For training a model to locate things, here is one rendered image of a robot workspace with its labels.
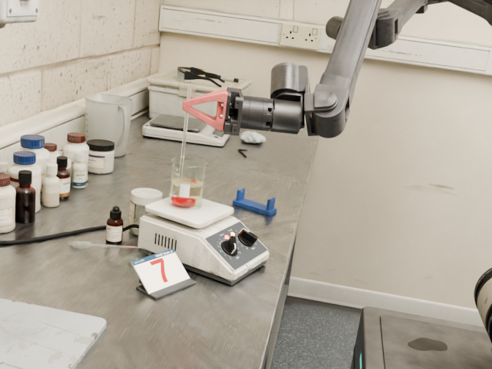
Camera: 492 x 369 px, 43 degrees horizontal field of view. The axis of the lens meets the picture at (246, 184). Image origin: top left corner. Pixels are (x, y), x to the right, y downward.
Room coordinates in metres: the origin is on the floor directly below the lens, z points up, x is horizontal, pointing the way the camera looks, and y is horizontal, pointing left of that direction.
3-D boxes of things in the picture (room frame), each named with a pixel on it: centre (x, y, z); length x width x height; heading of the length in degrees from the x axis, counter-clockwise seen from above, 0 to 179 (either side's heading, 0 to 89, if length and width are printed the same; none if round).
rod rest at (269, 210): (1.35, -0.03, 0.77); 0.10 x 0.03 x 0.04; 60
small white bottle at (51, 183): (1.21, 0.39, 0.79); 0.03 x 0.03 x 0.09
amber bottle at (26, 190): (1.11, 0.41, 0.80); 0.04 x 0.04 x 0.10
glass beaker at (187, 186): (1.07, 0.10, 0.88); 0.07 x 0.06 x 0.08; 40
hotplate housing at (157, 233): (1.04, 0.07, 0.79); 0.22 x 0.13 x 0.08; 62
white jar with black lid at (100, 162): (1.49, 0.36, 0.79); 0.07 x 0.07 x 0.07
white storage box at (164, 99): (2.30, 0.20, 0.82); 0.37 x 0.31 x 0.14; 171
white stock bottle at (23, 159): (1.17, 0.43, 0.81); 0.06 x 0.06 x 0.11
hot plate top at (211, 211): (1.06, 0.09, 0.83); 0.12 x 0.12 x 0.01; 62
